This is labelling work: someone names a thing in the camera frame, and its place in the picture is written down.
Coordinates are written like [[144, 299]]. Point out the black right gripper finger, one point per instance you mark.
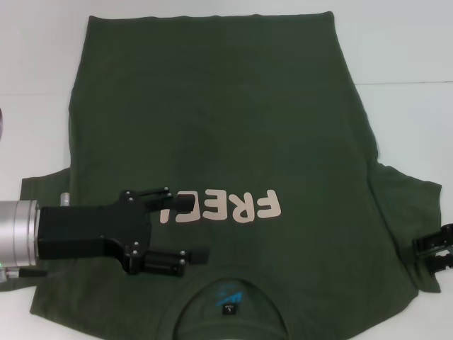
[[426, 244], [442, 263]]

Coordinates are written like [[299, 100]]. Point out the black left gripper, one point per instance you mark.
[[92, 226]]

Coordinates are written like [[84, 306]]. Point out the dark green printed t-shirt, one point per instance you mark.
[[230, 124]]

